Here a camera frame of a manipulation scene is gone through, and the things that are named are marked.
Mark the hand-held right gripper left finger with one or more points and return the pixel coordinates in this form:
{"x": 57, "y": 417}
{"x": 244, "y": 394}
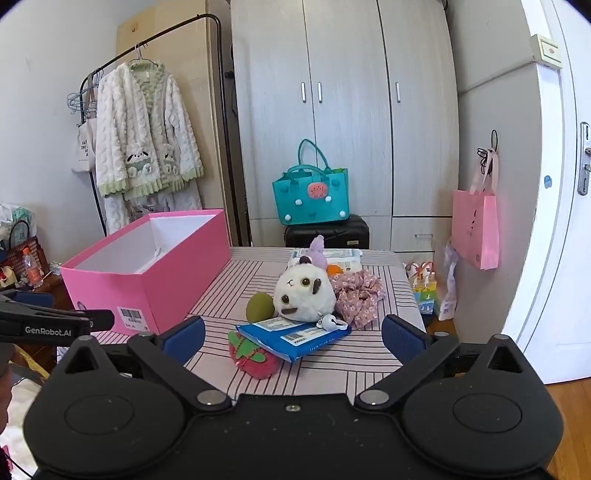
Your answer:
{"x": 184, "y": 339}

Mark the black suitcase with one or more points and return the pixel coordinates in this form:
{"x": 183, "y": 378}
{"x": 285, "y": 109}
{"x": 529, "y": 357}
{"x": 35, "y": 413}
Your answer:
{"x": 351, "y": 230}

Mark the dark woven basket bag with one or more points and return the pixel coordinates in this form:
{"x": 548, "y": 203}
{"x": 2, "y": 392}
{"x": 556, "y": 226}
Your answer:
{"x": 18, "y": 258}

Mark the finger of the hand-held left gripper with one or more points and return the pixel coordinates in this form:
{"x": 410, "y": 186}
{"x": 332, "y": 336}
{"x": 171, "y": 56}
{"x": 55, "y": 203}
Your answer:
{"x": 99, "y": 321}
{"x": 30, "y": 299}

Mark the red strawberry plush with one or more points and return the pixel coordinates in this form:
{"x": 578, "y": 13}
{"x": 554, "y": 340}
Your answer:
{"x": 258, "y": 364}

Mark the white cloth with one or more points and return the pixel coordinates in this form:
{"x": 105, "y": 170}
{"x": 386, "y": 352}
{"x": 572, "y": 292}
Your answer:
{"x": 23, "y": 401}

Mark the orange drink bottle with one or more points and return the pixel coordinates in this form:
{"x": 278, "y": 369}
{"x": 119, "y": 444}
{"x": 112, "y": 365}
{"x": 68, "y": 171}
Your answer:
{"x": 31, "y": 270}

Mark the white cat plush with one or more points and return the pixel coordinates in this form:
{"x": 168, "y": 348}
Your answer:
{"x": 300, "y": 286}

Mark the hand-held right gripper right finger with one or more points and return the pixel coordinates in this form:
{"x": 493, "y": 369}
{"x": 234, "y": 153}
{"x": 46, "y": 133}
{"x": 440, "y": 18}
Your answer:
{"x": 401, "y": 339}

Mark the fluffy white green cardigan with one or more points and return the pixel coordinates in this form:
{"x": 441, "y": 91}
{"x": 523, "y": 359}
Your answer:
{"x": 138, "y": 120}

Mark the teal felt tote bag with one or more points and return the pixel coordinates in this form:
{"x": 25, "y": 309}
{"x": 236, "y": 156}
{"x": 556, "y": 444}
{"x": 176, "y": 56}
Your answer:
{"x": 314, "y": 203}

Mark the beige wooden board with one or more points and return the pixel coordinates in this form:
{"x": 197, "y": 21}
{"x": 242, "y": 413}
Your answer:
{"x": 194, "y": 55}

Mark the white plastic bags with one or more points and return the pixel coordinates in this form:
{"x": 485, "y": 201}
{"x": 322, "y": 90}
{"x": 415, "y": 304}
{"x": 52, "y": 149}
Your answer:
{"x": 14, "y": 214}

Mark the pink paper bag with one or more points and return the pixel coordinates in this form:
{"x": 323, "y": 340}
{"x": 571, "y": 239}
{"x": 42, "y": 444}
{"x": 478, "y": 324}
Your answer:
{"x": 475, "y": 226}

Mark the white door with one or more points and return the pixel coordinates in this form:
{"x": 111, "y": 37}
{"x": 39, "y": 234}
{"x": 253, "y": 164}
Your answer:
{"x": 554, "y": 230}

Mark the fluffy white pants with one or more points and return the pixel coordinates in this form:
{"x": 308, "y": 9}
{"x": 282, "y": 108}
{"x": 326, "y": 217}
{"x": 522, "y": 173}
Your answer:
{"x": 115, "y": 212}

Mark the white tissue packet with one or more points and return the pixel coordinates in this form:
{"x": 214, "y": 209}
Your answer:
{"x": 346, "y": 258}

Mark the pink cardboard box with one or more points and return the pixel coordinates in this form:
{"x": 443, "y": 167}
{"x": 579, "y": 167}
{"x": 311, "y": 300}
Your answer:
{"x": 175, "y": 286}

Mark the olive green plush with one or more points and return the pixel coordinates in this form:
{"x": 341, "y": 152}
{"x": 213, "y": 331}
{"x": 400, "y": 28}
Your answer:
{"x": 258, "y": 308}

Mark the pink floral scrunchie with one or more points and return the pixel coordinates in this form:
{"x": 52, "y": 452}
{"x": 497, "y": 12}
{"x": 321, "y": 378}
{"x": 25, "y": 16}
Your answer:
{"x": 360, "y": 295}

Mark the purple plush toy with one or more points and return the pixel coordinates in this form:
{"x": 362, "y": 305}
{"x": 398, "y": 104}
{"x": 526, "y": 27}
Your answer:
{"x": 317, "y": 251}

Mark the blue wipes packet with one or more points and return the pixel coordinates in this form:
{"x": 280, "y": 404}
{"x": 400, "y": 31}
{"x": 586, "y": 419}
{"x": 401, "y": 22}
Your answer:
{"x": 300, "y": 344}

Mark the striped pink tablecloth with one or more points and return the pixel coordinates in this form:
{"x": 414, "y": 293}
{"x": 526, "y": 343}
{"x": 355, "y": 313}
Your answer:
{"x": 351, "y": 369}

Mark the orange carrot plush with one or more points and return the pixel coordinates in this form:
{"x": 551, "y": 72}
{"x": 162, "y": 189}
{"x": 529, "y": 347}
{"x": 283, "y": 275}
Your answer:
{"x": 333, "y": 269}

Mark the white wardrobe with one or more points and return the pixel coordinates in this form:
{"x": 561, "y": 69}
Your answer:
{"x": 346, "y": 69}

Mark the round blue door sticker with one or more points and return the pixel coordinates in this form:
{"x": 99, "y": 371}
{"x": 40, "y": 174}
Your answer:
{"x": 548, "y": 181}

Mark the beige switch plate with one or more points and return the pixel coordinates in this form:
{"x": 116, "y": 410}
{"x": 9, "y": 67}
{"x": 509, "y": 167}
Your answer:
{"x": 549, "y": 50}

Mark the clear plastic bag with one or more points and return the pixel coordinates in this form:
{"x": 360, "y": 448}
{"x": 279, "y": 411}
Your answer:
{"x": 448, "y": 300}

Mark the black garment rack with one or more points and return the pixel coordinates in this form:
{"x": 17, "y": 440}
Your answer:
{"x": 240, "y": 194}

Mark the white canvas tote bag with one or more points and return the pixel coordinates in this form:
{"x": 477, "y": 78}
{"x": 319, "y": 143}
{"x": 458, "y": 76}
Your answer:
{"x": 83, "y": 147}

